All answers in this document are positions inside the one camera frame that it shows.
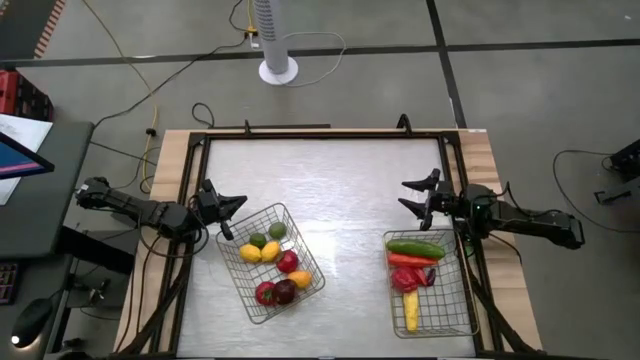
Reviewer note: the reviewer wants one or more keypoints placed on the dark purple plum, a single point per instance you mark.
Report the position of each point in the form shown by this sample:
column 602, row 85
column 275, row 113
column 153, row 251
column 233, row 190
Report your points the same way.
column 285, row 291

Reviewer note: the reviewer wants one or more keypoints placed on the green cucumber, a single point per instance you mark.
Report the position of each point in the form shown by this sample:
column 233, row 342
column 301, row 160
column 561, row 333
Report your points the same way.
column 415, row 249

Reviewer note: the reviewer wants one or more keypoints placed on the black computer mouse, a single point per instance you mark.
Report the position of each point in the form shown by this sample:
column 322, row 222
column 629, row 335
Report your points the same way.
column 32, row 320

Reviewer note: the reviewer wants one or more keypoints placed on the red tomato toy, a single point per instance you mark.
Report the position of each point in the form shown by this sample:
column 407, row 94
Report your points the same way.
column 265, row 293

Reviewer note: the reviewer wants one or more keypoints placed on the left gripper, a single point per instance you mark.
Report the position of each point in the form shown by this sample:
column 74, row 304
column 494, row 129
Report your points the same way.
column 210, row 205

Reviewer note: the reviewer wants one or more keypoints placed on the orange fruit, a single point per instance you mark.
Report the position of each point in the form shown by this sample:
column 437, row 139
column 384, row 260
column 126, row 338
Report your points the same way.
column 300, row 278

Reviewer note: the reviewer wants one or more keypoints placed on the black keyboard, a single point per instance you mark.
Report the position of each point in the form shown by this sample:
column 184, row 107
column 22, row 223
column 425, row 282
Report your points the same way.
column 7, row 285

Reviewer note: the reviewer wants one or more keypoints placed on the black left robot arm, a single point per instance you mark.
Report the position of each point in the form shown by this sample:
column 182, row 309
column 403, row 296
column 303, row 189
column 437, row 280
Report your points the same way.
column 130, row 207

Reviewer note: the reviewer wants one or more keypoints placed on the white paper sheet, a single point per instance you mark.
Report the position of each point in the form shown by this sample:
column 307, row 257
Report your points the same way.
column 25, row 130

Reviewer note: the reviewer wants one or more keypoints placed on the black table frame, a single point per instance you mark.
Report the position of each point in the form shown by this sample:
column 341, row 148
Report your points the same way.
column 325, row 135

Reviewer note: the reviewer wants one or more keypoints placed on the green lime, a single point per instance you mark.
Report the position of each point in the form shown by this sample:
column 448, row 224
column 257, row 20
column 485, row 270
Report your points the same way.
column 258, row 240
column 277, row 230

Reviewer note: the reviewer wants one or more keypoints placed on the yellow corn cob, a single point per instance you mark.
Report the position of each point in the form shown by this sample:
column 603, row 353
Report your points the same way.
column 411, row 312

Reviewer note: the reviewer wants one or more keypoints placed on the red black storage crate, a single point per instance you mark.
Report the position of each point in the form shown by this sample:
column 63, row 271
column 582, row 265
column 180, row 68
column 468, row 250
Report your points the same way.
column 15, row 90

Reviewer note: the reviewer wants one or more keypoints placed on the red apple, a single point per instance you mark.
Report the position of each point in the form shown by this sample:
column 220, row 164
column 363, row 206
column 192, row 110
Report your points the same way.
column 287, row 261

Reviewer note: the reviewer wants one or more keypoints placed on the red bell pepper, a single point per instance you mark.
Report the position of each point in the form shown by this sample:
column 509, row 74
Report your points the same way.
column 404, row 280

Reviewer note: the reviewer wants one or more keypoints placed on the small purple eggplant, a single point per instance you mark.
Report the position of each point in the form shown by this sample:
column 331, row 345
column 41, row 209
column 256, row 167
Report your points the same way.
column 431, row 277

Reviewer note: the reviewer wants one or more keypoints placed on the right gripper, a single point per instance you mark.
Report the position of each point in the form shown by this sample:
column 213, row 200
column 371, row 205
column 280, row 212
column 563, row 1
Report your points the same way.
column 445, row 205

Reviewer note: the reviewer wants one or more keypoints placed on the black floor device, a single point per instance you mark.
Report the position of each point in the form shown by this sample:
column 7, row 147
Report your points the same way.
column 627, row 160

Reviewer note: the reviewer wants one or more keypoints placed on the desk monitor blue screen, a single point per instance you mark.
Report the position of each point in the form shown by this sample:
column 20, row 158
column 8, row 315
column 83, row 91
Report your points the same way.
column 20, row 160

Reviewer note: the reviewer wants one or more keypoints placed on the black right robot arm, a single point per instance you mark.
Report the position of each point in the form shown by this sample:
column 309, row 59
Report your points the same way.
column 530, row 220

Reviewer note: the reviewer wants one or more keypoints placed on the dark grey desk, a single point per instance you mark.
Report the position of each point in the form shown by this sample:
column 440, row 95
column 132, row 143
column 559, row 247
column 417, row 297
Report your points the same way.
column 55, row 215

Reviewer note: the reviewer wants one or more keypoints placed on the red chili pepper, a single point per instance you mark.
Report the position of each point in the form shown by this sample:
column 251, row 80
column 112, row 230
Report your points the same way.
column 421, row 276

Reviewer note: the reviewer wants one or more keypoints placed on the grey tower fan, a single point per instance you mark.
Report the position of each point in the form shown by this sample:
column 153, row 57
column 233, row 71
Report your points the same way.
column 272, row 35

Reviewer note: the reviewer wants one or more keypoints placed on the yellow lemon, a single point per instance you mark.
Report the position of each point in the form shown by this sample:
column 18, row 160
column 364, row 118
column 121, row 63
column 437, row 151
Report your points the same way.
column 250, row 253
column 270, row 251

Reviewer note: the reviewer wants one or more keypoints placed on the dark mat striped edge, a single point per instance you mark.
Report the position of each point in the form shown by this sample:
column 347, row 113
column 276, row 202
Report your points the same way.
column 20, row 25

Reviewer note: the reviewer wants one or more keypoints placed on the orange carrot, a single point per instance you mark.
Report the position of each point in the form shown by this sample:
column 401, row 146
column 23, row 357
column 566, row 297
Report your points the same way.
column 410, row 260

